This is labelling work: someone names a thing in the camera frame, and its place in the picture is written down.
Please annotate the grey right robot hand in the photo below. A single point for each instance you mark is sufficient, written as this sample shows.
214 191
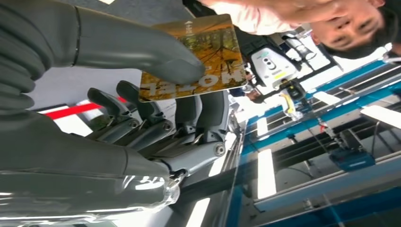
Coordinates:
62 163

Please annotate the person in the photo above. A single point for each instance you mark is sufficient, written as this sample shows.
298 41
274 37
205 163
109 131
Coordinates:
344 25

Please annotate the red barrier belt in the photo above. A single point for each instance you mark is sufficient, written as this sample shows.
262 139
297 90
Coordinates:
72 110

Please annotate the ribbed grey right arm sleeve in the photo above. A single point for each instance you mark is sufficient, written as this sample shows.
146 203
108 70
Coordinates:
15 62

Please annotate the white ceiling light panel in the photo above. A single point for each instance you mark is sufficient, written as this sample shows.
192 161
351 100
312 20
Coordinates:
382 116
266 174
197 214

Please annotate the white background robot body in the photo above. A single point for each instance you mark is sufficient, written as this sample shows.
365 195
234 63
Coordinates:
269 65

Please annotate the blue ceiling-mounted box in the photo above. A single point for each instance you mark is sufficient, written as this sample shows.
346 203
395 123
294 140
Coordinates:
351 159

